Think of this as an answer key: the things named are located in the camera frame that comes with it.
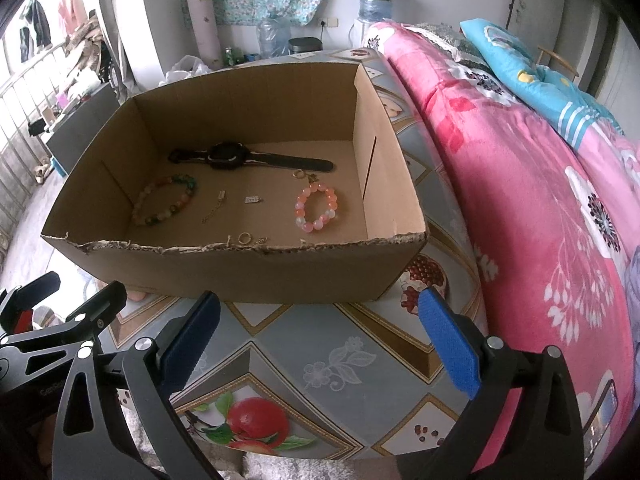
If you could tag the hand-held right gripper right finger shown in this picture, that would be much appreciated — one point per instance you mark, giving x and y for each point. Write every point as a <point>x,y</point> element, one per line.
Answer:
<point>450,345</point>

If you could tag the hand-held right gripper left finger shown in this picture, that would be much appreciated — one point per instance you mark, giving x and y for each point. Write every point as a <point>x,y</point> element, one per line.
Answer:
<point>192,347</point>

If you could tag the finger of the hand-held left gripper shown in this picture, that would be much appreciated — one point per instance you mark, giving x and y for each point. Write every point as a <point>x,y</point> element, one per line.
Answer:
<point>90,315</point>
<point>30,292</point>

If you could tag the brown cardboard box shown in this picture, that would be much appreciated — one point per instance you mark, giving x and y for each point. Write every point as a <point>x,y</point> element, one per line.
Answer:
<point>250,275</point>

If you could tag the small gold charm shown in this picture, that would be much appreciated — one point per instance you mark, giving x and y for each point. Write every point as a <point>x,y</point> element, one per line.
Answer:
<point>313,178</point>

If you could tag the red bag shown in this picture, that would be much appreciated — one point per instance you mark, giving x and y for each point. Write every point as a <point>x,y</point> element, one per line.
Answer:
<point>22,321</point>

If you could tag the pair of beige shoes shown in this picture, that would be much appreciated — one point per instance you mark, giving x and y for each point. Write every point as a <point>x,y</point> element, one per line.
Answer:
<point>42,170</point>

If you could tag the small blue bin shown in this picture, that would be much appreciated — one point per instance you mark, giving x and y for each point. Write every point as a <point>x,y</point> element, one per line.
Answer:
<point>58,166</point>

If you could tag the small black item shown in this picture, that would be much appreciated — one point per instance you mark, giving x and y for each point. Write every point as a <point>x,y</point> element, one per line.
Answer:
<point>36,127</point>

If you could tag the metal balcony railing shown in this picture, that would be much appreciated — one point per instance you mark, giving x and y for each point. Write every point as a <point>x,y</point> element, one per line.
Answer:
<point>20,125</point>

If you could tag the smartphone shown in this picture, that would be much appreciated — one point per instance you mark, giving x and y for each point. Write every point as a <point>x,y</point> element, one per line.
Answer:
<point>602,420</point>

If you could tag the grey cabinet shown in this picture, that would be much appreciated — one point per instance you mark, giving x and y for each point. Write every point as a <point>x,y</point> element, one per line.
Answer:
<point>85,130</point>

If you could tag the pink floral blanket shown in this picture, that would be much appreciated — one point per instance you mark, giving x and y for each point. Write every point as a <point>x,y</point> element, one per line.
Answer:
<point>525,185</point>

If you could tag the black wrist watch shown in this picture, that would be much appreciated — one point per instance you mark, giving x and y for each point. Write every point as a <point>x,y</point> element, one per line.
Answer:
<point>227,155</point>

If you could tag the pink cup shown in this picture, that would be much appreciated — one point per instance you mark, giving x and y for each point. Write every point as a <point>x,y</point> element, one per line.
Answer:
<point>62,98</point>

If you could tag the white bag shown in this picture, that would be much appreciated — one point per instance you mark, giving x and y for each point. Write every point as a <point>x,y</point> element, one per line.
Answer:
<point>85,84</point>

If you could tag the pile of clothes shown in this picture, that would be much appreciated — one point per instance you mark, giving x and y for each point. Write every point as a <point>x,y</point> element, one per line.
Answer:
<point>87,37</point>

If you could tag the clear plastic bag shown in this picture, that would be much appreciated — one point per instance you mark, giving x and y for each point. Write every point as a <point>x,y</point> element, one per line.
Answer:
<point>185,70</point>

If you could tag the dark hanging jacket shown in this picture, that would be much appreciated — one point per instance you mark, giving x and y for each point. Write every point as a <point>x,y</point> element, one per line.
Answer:
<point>37,25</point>

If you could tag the blue printed pillow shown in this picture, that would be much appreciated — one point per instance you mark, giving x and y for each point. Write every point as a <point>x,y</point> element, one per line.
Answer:
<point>540,80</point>

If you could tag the pink hanging garment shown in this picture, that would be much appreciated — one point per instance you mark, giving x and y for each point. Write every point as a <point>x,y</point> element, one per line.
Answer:
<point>70,2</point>

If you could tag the green bottle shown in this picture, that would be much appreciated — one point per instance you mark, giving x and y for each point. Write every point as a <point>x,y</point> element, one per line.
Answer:
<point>231,56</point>

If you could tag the wooden chair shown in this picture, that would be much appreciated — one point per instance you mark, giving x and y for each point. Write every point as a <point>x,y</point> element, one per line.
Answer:
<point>557,57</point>

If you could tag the pale rolled mat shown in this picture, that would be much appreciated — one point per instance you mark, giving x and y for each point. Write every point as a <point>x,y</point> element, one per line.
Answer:
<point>205,30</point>

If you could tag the black kitchen appliance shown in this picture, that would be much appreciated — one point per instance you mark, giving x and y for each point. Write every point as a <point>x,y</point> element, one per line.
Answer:
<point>305,46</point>

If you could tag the empty clear water jug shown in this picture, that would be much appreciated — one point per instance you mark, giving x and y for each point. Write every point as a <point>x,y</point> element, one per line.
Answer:
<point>274,35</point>

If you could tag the white water dispenser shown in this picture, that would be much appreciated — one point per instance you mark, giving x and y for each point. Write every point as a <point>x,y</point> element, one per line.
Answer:
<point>359,32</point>

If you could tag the blue water bottle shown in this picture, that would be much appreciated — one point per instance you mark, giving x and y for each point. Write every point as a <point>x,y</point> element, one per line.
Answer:
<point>376,0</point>

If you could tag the white wall socket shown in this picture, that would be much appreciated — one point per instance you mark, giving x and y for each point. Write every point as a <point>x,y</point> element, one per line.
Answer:
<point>328,22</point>

